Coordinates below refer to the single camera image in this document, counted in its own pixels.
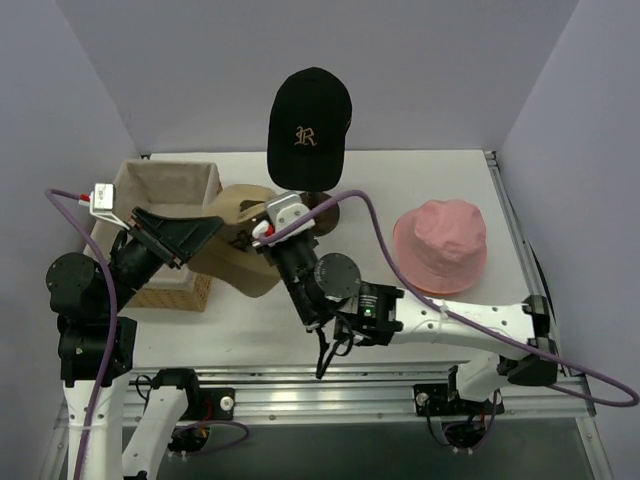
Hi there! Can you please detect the wicker basket with liner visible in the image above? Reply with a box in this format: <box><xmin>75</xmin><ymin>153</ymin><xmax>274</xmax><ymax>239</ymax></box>
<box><xmin>91</xmin><ymin>160</ymin><xmax>222</xmax><ymax>312</ymax></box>

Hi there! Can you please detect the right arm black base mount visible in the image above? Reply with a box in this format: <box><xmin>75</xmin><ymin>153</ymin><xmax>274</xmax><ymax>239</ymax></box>
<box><xmin>412</xmin><ymin>366</ymin><xmax>505</xmax><ymax>417</ymax></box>

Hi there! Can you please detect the orange cap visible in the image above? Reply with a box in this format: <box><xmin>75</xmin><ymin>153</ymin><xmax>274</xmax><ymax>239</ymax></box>
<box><xmin>412</xmin><ymin>282</ymin><xmax>473</xmax><ymax>296</ymax></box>

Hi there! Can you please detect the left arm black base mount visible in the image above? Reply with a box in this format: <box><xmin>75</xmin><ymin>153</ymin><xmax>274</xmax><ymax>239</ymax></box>
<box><xmin>184</xmin><ymin>386</ymin><xmax>236</xmax><ymax>422</ymax></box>

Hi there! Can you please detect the beige cap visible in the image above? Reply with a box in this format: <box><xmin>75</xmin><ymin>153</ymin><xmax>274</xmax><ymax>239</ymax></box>
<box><xmin>187</xmin><ymin>184</ymin><xmax>281</xmax><ymax>298</ymax></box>

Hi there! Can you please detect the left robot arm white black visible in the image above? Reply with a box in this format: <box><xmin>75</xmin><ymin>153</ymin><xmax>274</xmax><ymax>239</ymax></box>
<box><xmin>46</xmin><ymin>208</ymin><xmax>223</xmax><ymax>479</ymax></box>

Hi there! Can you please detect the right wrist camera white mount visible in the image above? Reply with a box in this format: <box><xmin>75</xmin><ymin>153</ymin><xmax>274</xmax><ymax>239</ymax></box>
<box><xmin>251</xmin><ymin>191</ymin><xmax>315</xmax><ymax>249</ymax></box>

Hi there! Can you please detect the dark wooden mannequin stand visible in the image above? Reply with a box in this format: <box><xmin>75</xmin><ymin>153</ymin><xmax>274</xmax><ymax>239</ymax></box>
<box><xmin>300</xmin><ymin>192</ymin><xmax>340</xmax><ymax>237</ymax></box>

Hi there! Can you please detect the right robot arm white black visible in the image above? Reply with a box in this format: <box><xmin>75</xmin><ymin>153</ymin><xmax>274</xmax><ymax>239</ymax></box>
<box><xmin>254</xmin><ymin>231</ymin><xmax>558</xmax><ymax>413</ymax></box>

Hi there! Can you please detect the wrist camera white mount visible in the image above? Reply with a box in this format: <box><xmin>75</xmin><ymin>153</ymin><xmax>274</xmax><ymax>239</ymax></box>
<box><xmin>78</xmin><ymin>183</ymin><xmax>129</xmax><ymax>230</ymax></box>
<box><xmin>251</xmin><ymin>191</ymin><xmax>315</xmax><ymax>249</ymax></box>

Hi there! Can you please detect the pink cap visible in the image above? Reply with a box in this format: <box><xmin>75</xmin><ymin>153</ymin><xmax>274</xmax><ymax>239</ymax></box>
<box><xmin>393</xmin><ymin>199</ymin><xmax>487</xmax><ymax>285</ymax></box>

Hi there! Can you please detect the aluminium rail frame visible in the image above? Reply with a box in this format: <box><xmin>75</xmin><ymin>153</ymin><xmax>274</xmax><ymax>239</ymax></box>
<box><xmin>39</xmin><ymin>149</ymin><xmax>611</xmax><ymax>480</ymax></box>

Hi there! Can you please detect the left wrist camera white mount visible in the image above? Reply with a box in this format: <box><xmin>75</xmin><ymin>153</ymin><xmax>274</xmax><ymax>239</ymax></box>
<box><xmin>78</xmin><ymin>183</ymin><xmax>129</xmax><ymax>230</ymax></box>

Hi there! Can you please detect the black baseball cap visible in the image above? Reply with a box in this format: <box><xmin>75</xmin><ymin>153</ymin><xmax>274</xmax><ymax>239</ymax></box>
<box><xmin>267</xmin><ymin>67</ymin><xmax>353</xmax><ymax>192</ymax></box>

